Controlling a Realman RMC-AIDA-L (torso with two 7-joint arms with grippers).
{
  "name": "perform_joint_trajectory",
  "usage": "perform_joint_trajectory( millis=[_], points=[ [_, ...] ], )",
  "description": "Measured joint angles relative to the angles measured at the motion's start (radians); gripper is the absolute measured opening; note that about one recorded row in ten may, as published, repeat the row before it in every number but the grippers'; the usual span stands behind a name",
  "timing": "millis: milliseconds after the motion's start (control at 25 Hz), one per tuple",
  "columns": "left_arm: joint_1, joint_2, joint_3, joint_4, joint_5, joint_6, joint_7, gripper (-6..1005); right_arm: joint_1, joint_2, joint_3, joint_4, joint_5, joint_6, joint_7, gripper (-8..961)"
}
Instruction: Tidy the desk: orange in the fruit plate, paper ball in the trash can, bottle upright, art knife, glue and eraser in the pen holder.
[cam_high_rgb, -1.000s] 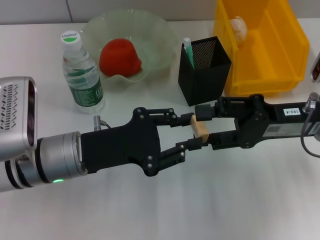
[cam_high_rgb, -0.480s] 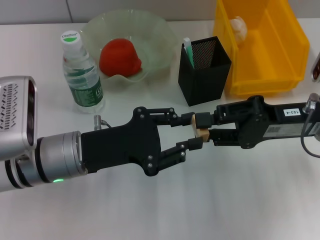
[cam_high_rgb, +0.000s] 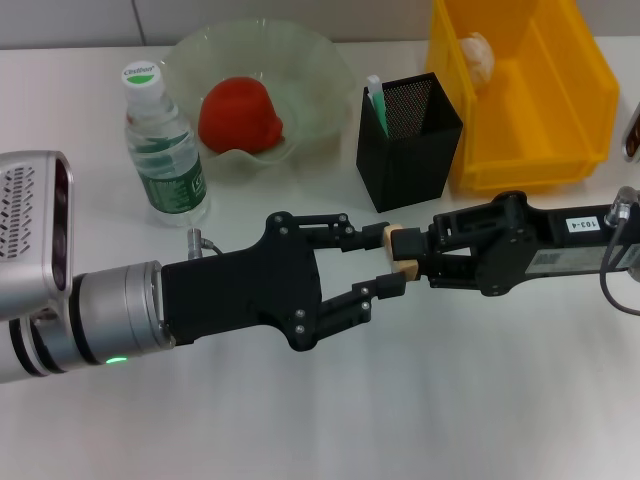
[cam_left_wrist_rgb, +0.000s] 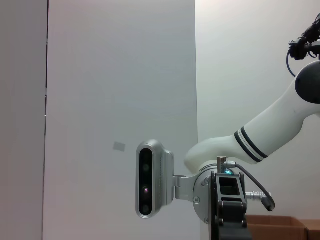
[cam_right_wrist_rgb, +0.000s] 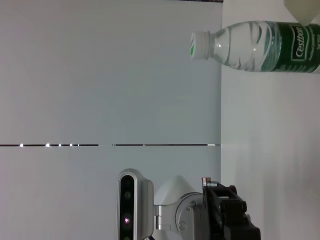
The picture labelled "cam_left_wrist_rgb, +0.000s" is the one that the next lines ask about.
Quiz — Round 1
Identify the right arm cable with plug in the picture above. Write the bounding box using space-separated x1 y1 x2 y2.
216 155 276 213

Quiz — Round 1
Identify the black head camera with cables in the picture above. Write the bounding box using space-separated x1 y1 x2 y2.
286 12 320 78

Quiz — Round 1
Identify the brown cardboard box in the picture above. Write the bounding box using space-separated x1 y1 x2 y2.
246 215 320 240

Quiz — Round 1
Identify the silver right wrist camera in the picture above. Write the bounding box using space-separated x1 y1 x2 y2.
135 139 198 220

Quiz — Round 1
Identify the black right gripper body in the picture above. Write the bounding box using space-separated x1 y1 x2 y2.
211 171 221 240

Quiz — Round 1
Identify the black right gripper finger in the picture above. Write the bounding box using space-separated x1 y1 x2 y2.
217 197 253 240
215 171 247 201

